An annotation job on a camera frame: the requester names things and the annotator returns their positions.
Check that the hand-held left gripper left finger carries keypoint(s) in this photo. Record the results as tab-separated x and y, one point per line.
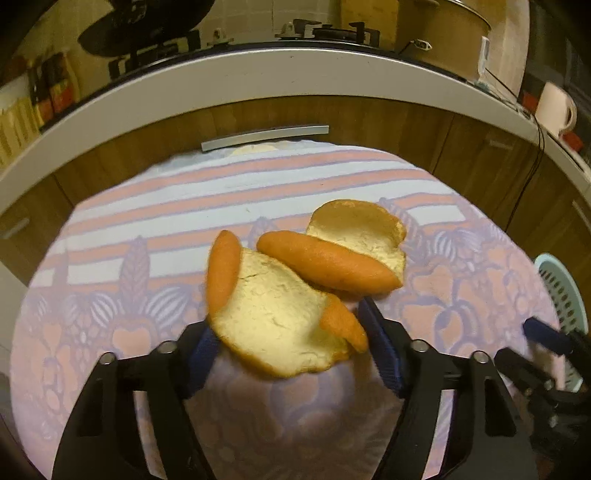
203	355

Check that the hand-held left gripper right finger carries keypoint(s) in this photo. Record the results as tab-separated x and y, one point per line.
381	341

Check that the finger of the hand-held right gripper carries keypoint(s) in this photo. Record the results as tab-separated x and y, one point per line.
547	334
521	369

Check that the teal plastic basket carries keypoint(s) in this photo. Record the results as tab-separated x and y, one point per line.
561	286

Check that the large orange peel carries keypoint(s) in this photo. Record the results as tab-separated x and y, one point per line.
272	314

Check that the pink floral tablecloth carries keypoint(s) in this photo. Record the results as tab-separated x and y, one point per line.
138	221

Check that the wooden kitchen cabinet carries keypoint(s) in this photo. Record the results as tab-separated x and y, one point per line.
415	134

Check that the white kettle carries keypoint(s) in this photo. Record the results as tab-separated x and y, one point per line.
554	108

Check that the white kitchen countertop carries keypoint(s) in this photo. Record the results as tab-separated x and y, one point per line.
231	74

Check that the white power adapter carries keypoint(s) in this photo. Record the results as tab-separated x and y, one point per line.
483	57

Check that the cream plastic basket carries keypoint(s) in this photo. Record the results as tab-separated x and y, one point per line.
16	129

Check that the red label sauce bottle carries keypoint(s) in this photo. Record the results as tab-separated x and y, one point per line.
60	87

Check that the steel pot with lid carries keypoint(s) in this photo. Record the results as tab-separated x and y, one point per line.
443	37

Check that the dark sauce bottle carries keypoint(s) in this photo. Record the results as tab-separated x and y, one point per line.
36	92

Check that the black gas stove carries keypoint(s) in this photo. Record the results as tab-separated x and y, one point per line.
323	33

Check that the wooden cutting board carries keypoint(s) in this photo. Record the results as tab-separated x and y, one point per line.
369	11

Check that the black wok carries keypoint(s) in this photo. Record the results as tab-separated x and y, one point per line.
134	27

